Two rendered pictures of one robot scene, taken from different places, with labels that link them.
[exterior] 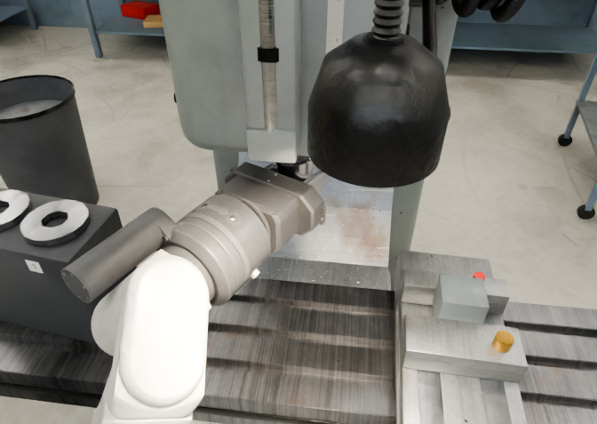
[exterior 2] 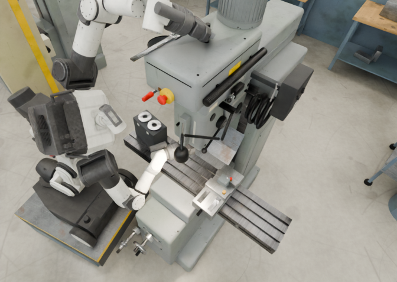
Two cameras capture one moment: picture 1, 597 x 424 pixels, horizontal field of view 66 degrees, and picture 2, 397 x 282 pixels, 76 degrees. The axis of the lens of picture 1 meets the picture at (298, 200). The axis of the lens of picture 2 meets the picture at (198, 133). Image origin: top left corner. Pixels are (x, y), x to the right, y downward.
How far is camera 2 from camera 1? 102 cm
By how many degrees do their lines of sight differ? 22
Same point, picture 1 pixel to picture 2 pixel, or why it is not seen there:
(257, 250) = not seen: hidden behind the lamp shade
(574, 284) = (334, 205)
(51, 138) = not seen: hidden behind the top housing
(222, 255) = (171, 154)
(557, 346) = (246, 202)
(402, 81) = (179, 155)
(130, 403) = (150, 168)
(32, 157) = not seen: hidden behind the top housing
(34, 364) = (141, 149)
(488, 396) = (215, 200)
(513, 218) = (333, 169)
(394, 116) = (178, 157)
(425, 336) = (211, 183)
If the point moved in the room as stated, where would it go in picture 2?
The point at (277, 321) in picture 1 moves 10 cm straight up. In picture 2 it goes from (191, 165) to (191, 156)
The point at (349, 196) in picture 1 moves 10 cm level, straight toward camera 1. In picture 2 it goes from (227, 143) to (219, 151)
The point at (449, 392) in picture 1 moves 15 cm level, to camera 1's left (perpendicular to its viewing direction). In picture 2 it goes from (209, 195) to (188, 183)
